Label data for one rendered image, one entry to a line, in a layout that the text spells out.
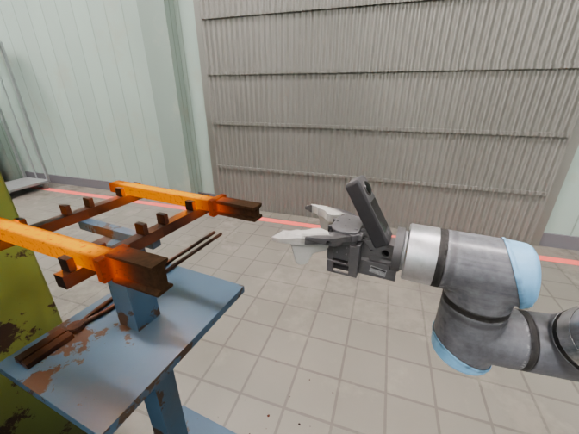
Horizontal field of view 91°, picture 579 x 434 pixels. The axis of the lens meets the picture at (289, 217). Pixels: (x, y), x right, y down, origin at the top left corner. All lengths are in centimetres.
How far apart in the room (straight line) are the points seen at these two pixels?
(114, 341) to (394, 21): 258
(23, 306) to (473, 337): 99
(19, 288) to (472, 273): 97
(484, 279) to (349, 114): 234
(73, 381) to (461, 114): 267
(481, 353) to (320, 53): 250
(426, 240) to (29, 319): 96
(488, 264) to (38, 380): 76
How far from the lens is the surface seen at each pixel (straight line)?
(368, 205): 45
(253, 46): 295
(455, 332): 52
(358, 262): 49
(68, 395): 69
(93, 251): 48
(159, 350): 68
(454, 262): 45
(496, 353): 55
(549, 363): 58
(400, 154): 271
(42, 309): 104
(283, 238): 46
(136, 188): 75
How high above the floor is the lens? 120
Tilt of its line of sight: 24 degrees down
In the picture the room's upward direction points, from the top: straight up
